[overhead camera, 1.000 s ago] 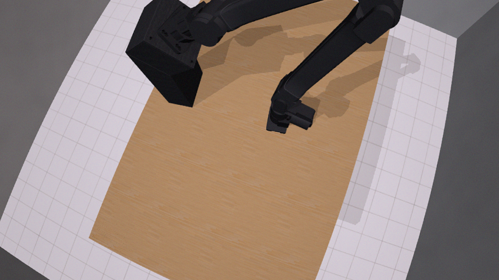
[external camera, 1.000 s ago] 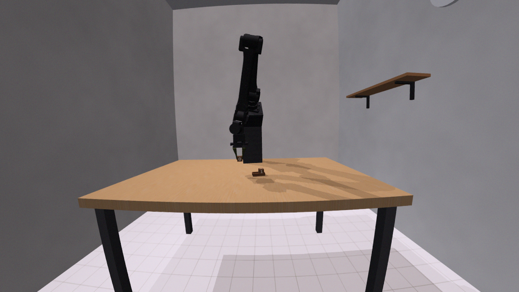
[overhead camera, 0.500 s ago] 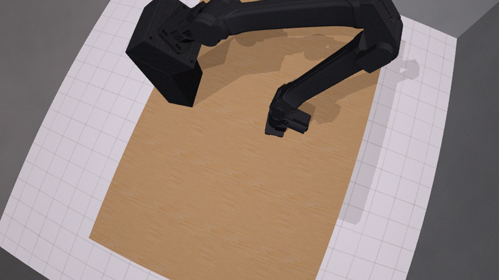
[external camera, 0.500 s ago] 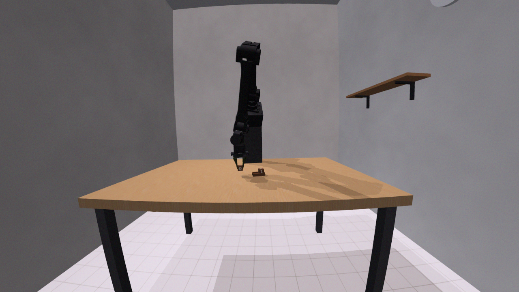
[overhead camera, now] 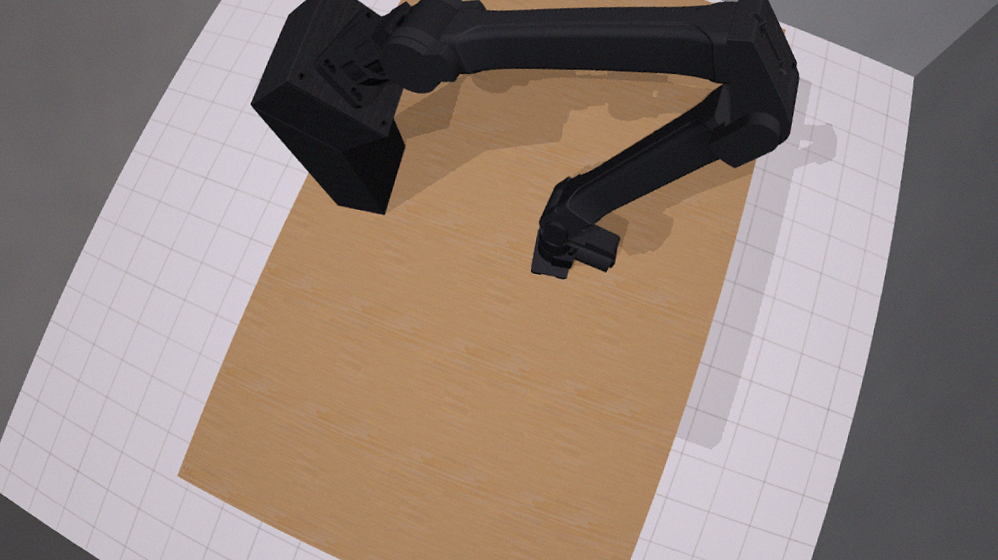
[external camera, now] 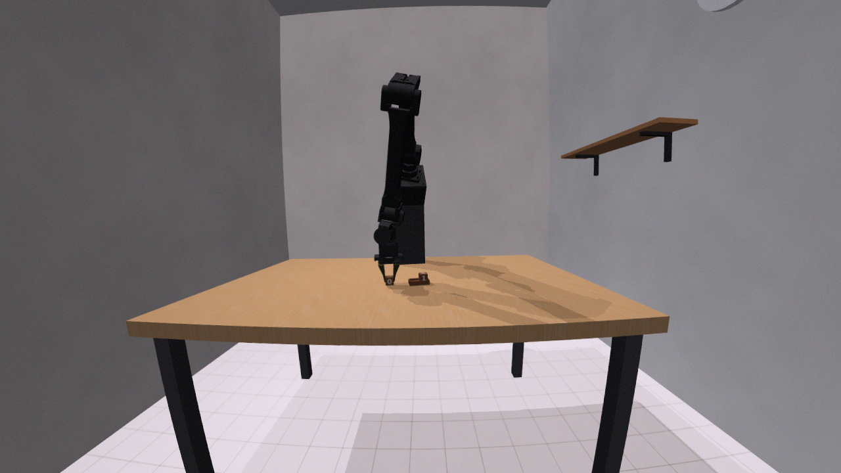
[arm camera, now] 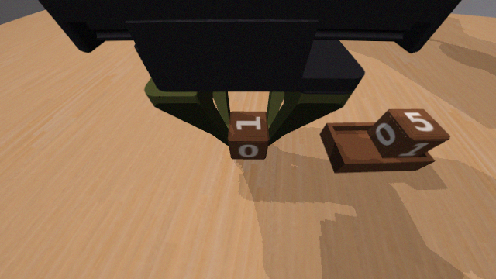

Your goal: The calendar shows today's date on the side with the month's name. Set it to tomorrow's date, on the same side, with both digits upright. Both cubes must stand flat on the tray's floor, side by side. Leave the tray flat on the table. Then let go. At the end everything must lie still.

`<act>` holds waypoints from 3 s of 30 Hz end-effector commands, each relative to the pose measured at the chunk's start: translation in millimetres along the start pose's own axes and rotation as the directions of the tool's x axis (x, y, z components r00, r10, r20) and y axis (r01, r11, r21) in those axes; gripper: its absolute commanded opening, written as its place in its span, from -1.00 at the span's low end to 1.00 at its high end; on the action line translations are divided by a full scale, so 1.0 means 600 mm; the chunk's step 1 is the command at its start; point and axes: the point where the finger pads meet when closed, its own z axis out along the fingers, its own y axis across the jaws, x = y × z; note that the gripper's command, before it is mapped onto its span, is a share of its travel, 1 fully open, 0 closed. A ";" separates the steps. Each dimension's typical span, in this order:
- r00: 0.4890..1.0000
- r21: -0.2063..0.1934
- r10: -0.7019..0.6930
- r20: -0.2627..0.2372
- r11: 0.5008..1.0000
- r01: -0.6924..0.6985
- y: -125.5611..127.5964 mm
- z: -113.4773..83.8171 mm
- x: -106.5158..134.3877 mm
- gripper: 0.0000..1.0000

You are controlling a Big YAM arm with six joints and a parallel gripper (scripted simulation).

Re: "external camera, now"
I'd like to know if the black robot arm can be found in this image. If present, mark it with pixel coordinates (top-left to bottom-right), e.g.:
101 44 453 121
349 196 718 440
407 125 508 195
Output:
374 72 422 263

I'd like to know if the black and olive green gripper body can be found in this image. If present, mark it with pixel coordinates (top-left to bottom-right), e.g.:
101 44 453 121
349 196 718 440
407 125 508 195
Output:
375 253 403 265

